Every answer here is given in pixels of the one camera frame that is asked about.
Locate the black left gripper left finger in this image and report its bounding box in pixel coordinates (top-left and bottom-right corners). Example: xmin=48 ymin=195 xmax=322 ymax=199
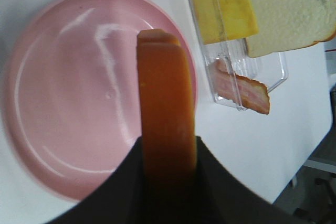
xmin=49 ymin=138 xmax=145 ymax=223

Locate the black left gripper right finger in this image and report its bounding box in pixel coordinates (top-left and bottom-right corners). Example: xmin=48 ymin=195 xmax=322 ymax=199
xmin=195 ymin=136 xmax=297 ymax=223

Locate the bread slice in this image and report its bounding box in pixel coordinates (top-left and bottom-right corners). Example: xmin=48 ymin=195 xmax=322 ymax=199
xmin=245 ymin=0 xmax=335 ymax=58
xmin=136 ymin=29 xmax=197 ymax=208

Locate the pink bacon strip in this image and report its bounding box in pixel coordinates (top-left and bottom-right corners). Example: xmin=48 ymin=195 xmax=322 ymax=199
xmin=209 ymin=59 xmax=270 ymax=115

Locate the clear right plastic tray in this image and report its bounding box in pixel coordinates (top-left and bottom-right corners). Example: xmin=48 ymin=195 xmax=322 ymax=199
xmin=188 ymin=0 xmax=288 ymax=111

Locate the pink round plate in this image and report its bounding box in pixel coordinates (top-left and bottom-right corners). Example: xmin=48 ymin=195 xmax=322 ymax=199
xmin=3 ymin=0 xmax=190 ymax=200

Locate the yellow cheese slice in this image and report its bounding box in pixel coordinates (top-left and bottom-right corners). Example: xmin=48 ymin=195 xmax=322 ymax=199
xmin=192 ymin=0 xmax=259 ymax=45

